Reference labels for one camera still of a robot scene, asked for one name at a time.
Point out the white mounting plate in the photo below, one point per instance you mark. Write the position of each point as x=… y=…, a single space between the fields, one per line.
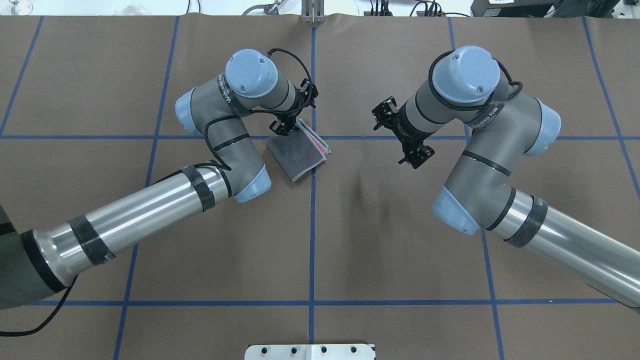
x=327 y=351

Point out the aluminium frame post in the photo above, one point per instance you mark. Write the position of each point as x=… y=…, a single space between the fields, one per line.
x=313 y=12

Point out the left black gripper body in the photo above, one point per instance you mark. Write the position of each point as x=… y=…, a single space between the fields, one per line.
x=291 y=115

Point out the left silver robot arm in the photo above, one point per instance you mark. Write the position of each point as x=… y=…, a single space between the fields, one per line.
x=37 y=264

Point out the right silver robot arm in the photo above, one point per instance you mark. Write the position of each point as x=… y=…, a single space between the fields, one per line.
x=470 y=85

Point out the pink and grey towel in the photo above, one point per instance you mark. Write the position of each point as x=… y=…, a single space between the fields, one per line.
x=300 y=151

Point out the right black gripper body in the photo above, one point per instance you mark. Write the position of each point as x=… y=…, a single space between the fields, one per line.
x=401 y=131

